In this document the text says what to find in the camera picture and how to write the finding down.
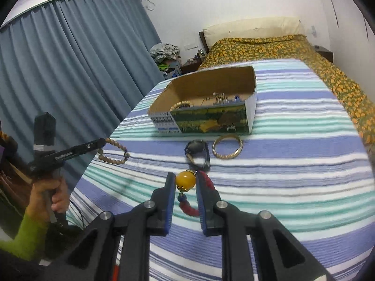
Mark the black wristwatch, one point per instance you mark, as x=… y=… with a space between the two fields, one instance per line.
x=196 y=147

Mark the person's left forearm green sleeve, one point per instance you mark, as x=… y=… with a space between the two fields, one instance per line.
x=26 y=234

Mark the person's left hand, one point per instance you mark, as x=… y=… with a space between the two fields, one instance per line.
x=38 y=196

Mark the dark wooden nightstand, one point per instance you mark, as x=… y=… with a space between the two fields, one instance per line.
x=190 y=67
x=324 y=54

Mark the white wall fixture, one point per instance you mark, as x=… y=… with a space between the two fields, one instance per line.
x=314 y=31

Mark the orange floral bedspread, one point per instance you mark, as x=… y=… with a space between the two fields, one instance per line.
x=322 y=73

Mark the printed cardboard box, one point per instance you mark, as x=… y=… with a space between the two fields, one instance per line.
x=205 y=121

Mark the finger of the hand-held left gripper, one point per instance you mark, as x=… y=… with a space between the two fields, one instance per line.
x=96 y=145

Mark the blue-grey curtain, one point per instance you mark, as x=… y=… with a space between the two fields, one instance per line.
x=73 y=79

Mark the cream padded headboard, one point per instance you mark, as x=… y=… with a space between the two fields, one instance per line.
x=252 y=29

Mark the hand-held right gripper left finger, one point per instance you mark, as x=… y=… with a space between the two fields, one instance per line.
x=168 y=202

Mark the white wardrobe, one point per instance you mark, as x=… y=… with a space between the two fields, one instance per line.
x=348 y=20

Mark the gold bangle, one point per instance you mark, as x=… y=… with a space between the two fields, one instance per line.
x=214 y=147

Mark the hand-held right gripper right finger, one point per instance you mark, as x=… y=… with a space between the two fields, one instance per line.
x=202 y=205

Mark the pile of clothes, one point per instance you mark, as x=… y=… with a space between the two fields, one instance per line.
x=165 y=52

